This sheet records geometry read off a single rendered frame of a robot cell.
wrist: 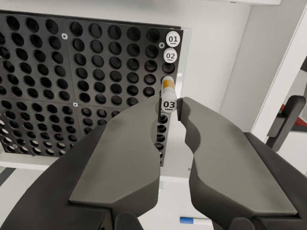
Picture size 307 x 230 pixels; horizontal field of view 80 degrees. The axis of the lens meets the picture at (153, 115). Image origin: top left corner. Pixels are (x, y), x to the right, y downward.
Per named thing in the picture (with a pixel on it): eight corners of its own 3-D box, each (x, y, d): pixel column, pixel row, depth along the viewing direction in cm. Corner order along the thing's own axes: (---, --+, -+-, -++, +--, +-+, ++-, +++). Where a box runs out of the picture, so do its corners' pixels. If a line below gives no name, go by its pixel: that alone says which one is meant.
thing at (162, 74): (182, 29, 17) (183, 30, 17) (163, 163, 26) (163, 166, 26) (163, 28, 17) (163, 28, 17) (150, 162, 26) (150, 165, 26)
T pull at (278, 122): (301, 93, 20) (309, 99, 18) (272, 147, 23) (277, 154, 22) (267, 90, 20) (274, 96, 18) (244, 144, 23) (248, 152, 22)
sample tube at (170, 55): (173, 52, 21) (176, 64, 17) (162, 51, 21) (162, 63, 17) (175, 41, 20) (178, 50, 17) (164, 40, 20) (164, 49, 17)
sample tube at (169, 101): (173, 88, 17) (177, 114, 13) (160, 87, 17) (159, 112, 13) (175, 75, 16) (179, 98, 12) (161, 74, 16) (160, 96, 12)
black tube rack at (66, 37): (178, 23, 22) (183, 30, 17) (163, 138, 31) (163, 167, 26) (-6, 6, 22) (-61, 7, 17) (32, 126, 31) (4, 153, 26)
